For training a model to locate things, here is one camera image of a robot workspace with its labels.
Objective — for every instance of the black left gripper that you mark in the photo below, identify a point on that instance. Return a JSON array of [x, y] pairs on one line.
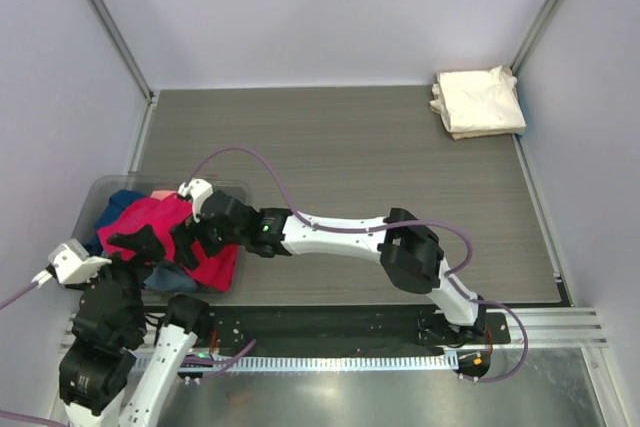
[[145, 244]]

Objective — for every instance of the left aluminium frame post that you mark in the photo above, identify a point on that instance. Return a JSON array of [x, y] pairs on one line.
[[114, 35]]

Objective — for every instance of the white slotted cable duct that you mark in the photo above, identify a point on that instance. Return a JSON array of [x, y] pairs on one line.
[[447, 361]]

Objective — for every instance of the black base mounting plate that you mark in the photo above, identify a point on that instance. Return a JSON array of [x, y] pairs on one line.
[[348, 330]]

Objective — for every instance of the grey blue t-shirt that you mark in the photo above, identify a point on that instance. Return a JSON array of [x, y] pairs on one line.
[[168, 277]]

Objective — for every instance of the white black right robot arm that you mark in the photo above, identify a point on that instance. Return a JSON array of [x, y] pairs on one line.
[[407, 250]]

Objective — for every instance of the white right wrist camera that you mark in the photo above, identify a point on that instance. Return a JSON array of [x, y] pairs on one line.
[[196, 191]]

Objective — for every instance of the aluminium frame post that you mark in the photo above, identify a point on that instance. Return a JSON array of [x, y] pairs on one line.
[[114, 35], [534, 34]]

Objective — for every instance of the clear plastic bin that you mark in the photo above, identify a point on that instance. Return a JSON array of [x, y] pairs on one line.
[[98, 196]]

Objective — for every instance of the dark blue t-shirt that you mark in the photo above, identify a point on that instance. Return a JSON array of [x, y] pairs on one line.
[[124, 214]]

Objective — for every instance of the magenta red t-shirt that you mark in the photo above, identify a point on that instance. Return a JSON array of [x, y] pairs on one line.
[[216, 272]]

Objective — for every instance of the folded beige t-shirt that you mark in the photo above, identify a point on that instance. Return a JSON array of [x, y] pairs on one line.
[[475, 135]]

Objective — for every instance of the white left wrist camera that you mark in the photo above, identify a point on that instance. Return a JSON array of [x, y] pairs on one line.
[[70, 264]]

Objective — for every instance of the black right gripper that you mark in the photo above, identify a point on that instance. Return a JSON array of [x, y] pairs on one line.
[[184, 235]]

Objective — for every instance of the right aluminium frame post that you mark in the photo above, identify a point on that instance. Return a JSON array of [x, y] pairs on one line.
[[534, 34]]

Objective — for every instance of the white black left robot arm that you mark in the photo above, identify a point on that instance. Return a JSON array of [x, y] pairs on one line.
[[110, 325]]

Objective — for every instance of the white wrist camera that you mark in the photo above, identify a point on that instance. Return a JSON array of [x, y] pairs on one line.
[[196, 191], [70, 264]]

